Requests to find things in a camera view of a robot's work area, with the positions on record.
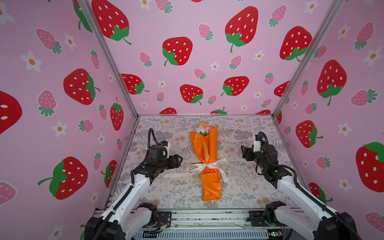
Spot aluminium front rail frame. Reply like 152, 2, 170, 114
130, 209, 296, 240

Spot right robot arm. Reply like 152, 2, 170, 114
241, 144, 361, 240

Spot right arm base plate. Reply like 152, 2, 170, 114
246, 211, 286, 227

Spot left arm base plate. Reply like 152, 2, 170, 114
143, 211, 172, 228

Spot pink fake rose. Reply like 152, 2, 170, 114
205, 126, 216, 133

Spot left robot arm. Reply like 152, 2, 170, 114
84, 141, 183, 240

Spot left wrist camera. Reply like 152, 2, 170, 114
160, 141, 170, 151

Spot orange wrapping paper sheet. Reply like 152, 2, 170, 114
189, 123, 224, 202

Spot cream ribbon string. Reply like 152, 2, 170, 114
163, 157, 230, 184

